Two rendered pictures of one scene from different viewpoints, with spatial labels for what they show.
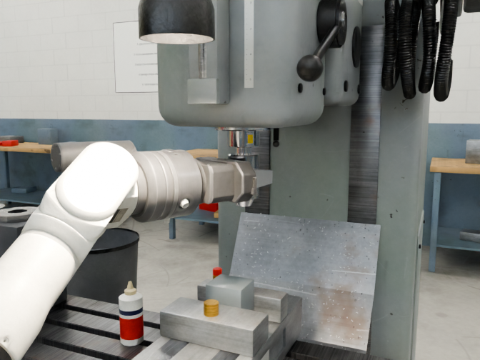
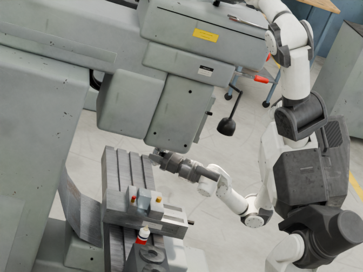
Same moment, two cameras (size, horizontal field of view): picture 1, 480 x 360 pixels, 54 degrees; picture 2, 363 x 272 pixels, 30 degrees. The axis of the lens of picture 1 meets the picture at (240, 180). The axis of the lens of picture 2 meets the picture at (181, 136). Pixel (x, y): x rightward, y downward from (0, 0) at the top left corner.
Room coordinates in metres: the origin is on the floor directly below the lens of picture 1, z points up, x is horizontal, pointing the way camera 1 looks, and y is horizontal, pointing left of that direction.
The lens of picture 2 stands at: (2.19, 1.89, 2.48)
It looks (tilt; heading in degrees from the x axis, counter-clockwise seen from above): 25 degrees down; 230
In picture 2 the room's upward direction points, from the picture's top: 22 degrees clockwise
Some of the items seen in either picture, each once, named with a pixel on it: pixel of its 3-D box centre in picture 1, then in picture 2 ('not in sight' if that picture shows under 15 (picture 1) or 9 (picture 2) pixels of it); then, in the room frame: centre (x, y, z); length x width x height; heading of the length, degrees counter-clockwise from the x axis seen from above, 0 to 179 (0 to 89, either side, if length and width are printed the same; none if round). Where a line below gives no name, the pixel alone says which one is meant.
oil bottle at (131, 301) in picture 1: (131, 311); (142, 236); (0.77, 0.19, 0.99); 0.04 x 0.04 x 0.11
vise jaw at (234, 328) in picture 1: (213, 324); (154, 204); (0.64, 0.04, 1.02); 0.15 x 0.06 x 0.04; 66
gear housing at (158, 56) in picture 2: not in sight; (185, 53); (0.73, -0.02, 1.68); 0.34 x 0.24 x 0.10; 157
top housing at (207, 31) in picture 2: not in sight; (204, 23); (0.70, -0.01, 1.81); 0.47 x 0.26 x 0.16; 157
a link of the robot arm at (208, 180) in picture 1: (193, 183); (178, 165); (0.63, 0.06, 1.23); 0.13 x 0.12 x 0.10; 42
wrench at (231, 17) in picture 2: not in sight; (260, 26); (0.60, 0.16, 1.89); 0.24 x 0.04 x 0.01; 157
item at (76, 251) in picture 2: not in sight; (125, 242); (0.69, -0.01, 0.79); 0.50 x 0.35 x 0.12; 157
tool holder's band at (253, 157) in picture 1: (243, 156); (160, 149); (0.69, -0.01, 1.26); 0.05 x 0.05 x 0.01
